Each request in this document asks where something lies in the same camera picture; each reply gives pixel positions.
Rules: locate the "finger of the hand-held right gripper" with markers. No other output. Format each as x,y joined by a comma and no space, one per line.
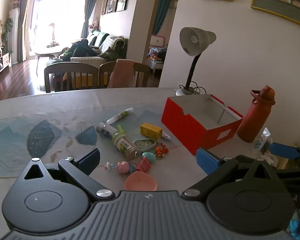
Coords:
283,150

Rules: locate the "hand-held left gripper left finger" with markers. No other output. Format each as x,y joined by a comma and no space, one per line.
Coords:
90,160

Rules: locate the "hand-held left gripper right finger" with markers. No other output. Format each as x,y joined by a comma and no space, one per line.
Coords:
207,160

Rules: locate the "pink-haired doll figure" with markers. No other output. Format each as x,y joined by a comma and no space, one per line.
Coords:
122,167

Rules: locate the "clear bottle with silver cap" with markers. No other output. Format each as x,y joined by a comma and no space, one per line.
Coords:
106,129

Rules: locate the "red cardboard box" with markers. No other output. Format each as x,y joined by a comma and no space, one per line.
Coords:
190,127

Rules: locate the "green-capped jar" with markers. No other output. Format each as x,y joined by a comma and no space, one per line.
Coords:
125,145

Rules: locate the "orange toy figure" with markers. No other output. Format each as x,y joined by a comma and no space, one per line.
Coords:
161,151

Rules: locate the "white and green tube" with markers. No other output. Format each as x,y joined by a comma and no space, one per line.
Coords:
120,115

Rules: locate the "red binder clip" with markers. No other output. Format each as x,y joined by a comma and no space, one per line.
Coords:
143,165

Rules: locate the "pink shell-shaped dish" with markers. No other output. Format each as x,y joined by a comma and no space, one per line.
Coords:
140,182

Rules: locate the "grey correction tape dispenser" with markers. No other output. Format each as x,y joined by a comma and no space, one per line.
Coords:
143,145

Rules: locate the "teal egg-shaped toy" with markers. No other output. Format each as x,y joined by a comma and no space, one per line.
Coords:
149,156

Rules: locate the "small yellow box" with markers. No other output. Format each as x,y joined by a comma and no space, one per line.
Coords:
151,130

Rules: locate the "red water bottle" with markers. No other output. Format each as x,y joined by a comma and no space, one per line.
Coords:
252,120

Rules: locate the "pink cloth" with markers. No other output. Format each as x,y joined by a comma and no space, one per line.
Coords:
121,73

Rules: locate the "wooden dining chair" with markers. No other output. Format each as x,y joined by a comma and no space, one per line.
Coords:
141,71
70,67

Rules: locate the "dark clothes pile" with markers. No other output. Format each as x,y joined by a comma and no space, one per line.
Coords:
80,50

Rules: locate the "cluttered bed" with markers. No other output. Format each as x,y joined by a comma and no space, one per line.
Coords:
156,56

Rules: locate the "low coffee table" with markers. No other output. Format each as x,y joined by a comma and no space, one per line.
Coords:
52,50

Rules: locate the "light sofa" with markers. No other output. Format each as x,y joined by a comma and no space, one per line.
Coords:
107,42

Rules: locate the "grey desk lamp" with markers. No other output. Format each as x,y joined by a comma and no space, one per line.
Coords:
197,40

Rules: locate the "pink bed headboard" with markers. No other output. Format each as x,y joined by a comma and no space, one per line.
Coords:
158,41

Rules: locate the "wooden media cabinet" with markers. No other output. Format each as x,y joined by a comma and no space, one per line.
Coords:
0,65

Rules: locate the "grey curtain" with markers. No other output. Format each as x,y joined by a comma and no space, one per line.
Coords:
23,25
88,10

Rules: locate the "teal curtain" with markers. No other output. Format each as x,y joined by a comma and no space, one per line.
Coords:
161,15

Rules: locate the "green houseplant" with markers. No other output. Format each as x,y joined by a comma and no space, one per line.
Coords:
7,30

